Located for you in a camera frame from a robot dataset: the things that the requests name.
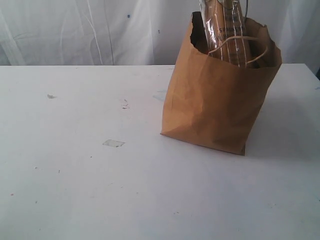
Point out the large brown paper bag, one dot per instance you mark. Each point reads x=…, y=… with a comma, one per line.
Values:
x=212, y=103

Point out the spaghetti packet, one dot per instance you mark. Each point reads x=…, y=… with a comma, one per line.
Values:
x=222, y=21

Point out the torn white paper scrap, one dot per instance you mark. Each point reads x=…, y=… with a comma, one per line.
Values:
x=125, y=105

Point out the clear tape patch on table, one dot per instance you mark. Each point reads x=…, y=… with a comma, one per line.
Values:
x=113, y=143

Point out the white backdrop curtain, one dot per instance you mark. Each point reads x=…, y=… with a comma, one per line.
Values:
x=138, y=32

